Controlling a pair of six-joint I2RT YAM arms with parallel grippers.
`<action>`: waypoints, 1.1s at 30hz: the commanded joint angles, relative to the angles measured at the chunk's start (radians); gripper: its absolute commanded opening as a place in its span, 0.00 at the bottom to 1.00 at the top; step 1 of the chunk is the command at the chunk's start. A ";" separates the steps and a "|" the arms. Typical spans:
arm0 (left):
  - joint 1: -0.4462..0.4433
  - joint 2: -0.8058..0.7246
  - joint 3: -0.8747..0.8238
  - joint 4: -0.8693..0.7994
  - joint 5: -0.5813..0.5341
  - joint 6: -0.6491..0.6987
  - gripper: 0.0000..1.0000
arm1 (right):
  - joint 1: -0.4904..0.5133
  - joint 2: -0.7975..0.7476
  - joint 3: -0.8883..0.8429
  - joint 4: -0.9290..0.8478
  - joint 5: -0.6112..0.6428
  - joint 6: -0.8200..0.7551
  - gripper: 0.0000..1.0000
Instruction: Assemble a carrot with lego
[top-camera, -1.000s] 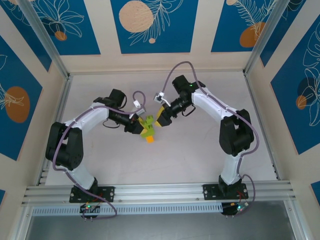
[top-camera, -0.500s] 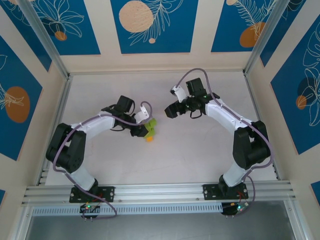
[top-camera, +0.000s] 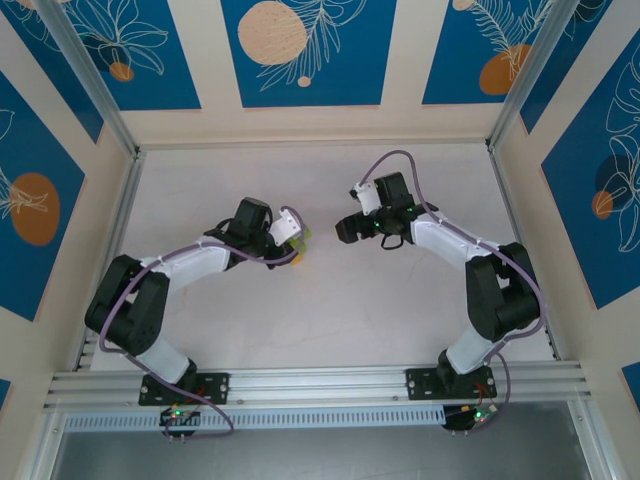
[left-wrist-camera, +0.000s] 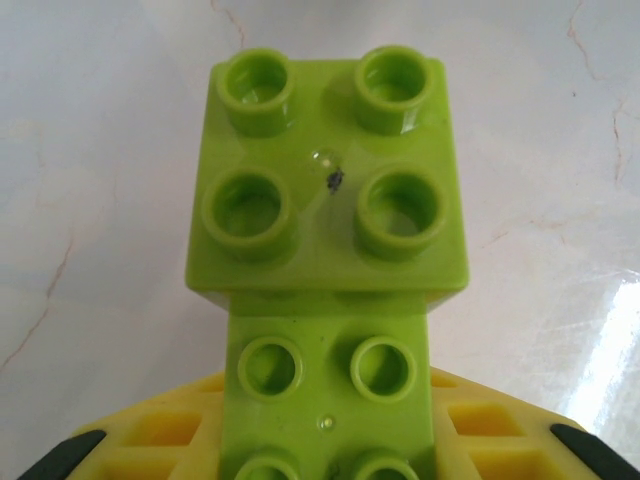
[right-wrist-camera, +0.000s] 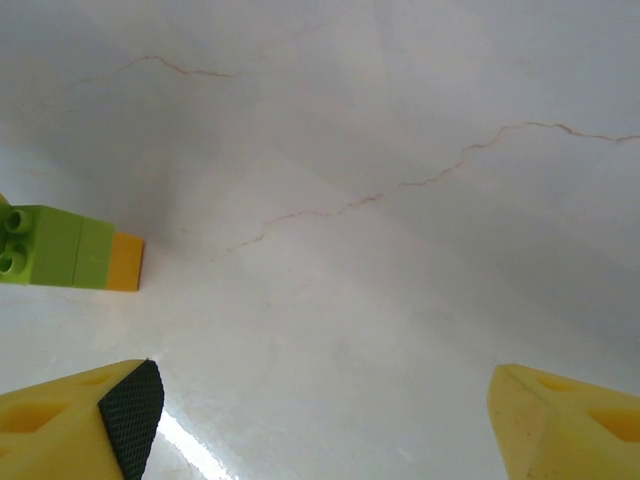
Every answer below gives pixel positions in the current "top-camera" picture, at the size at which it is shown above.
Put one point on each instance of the wide aluminium mounting rail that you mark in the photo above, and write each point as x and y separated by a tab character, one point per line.
320	382

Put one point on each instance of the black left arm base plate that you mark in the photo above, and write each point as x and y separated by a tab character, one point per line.
210	387

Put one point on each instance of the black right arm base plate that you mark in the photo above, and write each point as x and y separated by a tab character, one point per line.
422	382

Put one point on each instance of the aluminium frame post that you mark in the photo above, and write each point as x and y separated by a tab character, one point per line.
595	450
90	80
525	75
34	452

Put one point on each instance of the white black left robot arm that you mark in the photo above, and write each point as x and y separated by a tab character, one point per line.
200	257

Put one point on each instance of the circuit board with green LED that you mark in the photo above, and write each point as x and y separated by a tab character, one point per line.
177	415
480	415

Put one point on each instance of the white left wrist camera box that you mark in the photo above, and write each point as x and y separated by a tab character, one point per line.
287	226

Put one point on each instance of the grey metal sheet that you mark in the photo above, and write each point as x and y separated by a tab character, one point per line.
350	455

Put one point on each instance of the long green lego brick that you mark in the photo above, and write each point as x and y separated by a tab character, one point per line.
304	237

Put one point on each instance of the blue floral wall panel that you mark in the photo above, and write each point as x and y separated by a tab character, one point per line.
350	75
575	60
50	65
450	60
165	60
575	225
45	280

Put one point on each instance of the aluminium table side rail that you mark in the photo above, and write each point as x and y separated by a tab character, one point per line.
505	200
114	240

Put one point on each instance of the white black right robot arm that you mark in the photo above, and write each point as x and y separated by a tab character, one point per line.
450	240

